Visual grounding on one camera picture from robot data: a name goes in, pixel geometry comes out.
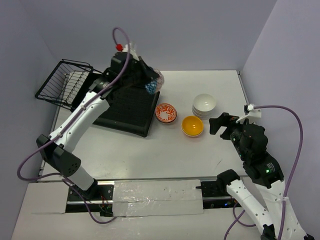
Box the white cardboard sheet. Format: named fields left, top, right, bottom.
left=11, top=182, right=70, bottom=240

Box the black mounting rail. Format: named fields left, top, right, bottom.
left=65, top=180, right=237, bottom=217

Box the orange floral bowl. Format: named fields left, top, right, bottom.
left=154, top=103, right=178, bottom=122

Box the blue patterned bowl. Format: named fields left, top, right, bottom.
left=145, top=68, right=165, bottom=95

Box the black wire dish rack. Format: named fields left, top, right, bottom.
left=35, top=59, right=102, bottom=111

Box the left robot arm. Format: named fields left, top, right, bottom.
left=36, top=49, right=164, bottom=200

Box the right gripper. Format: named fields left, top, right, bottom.
left=208, top=110, right=253, bottom=159

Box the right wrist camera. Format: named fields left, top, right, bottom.
left=236, top=104, right=262, bottom=124

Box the white taped sheet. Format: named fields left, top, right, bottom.
left=112, top=179, right=204, bottom=217

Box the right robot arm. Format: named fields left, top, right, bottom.
left=209, top=112, right=313, bottom=240

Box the black drainer tray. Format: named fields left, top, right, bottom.
left=71, top=71, right=161, bottom=138

